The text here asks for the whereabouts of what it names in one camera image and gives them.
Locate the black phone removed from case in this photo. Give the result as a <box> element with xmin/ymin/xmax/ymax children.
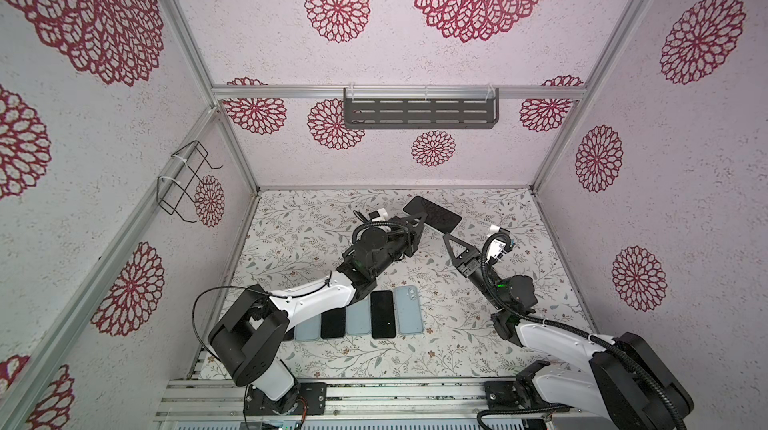
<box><xmin>282</xmin><ymin>328</ymin><xmax>294</xmax><ymax>342</ymax></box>

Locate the black wire wall basket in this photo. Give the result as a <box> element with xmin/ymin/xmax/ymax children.
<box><xmin>155</xmin><ymin>140</ymin><xmax>226</xmax><ymax>228</ymax></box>

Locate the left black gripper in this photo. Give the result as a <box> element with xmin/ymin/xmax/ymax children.
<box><xmin>372</xmin><ymin>212</ymin><xmax>427</xmax><ymax>279</ymax></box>

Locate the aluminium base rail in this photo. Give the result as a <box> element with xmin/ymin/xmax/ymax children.
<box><xmin>151</xmin><ymin>377</ymin><xmax>515</xmax><ymax>425</ymax></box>

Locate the black smartphone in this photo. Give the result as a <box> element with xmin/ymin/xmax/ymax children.
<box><xmin>403</xmin><ymin>196</ymin><xmax>462</xmax><ymax>234</ymax></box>

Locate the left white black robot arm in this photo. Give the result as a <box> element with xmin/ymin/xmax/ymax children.
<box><xmin>208</xmin><ymin>212</ymin><xmax>427</xmax><ymax>414</ymax></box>

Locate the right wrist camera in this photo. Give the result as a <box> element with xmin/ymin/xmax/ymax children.
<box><xmin>486</xmin><ymin>225</ymin><xmax>515</xmax><ymax>265</ymax></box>

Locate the light blue phone case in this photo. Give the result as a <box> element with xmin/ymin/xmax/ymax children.
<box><xmin>394</xmin><ymin>285</ymin><xmax>424</xmax><ymax>335</ymax></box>
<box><xmin>294</xmin><ymin>315</ymin><xmax>322</xmax><ymax>342</ymax></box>
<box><xmin>345</xmin><ymin>297</ymin><xmax>372</xmax><ymax>336</ymax></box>

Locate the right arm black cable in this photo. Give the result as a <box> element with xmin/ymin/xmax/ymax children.
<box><xmin>479</xmin><ymin>231</ymin><xmax>688</xmax><ymax>430</ymax></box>

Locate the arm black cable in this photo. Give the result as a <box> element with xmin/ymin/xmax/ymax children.
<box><xmin>190</xmin><ymin>276</ymin><xmax>337</xmax><ymax>359</ymax></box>
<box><xmin>479</xmin><ymin>231</ymin><xmax>688</xmax><ymax>430</ymax></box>

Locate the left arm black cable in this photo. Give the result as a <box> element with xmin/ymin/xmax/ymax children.
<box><xmin>190</xmin><ymin>276</ymin><xmax>337</xmax><ymax>359</ymax></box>

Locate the grey slotted wall shelf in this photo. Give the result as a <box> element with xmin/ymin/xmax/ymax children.
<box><xmin>342</xmin><ymin>88</ymin><xmax>500</xmax><ymax>130</ymax></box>

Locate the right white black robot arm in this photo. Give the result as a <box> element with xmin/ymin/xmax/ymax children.
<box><xmin>443</xmin><ymin>228</ymin><xmax>694</xmax><ymax>429</ymax></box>

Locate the black phone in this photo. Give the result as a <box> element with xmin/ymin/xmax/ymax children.
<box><xmin>370</xmin><ymin>290</ymin><xmax>397</xmax><ymax>339</ymax></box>
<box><xmin>320</xmin><ymin>307</ymin><xmax>346</xmax><ymax>340</ymax></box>

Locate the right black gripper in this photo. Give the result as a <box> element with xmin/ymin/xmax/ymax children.
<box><xmin>448</xmin><ymin>238</ymin><xmax>506</xmax><ymax>316</ymax></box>

